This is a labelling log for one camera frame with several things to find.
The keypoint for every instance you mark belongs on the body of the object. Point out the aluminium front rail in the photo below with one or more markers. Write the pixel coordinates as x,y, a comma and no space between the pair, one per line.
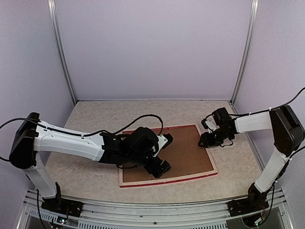
115,215

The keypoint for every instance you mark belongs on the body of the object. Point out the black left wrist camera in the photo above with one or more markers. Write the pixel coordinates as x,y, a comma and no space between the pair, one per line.
146,141

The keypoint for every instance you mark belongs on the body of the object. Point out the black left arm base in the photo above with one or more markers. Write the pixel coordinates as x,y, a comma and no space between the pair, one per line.
62,205

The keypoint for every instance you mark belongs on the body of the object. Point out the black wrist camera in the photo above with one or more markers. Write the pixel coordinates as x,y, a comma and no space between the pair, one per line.
146,141
216,119

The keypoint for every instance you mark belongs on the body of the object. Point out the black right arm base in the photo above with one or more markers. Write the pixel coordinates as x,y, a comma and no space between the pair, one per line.
254,201

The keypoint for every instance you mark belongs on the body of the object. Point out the left aluminium corner post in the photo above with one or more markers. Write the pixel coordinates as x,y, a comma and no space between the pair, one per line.
60,50

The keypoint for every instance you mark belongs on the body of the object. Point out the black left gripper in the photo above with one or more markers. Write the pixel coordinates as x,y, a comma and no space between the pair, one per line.
152,169

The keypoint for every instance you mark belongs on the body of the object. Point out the right aluminium corner post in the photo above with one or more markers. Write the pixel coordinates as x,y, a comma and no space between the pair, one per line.
246,50

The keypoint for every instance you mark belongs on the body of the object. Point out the light wood picture frame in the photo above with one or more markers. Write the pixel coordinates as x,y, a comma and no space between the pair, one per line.
166,182

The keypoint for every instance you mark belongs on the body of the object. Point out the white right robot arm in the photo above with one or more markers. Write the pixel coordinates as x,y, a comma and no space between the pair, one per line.
276,133

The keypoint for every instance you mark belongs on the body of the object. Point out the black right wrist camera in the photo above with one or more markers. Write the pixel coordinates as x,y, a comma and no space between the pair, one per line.
216,119

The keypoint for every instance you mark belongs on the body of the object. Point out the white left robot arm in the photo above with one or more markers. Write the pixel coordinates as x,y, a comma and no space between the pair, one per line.
35,135

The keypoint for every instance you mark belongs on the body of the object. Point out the aluminium corner post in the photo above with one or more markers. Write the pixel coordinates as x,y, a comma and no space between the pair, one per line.
60,50
246,50

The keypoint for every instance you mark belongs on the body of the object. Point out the brown cardboard backing board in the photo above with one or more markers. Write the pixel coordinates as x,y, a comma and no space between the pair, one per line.
186,152

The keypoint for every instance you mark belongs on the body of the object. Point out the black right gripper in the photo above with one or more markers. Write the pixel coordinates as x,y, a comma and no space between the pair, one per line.
207,141

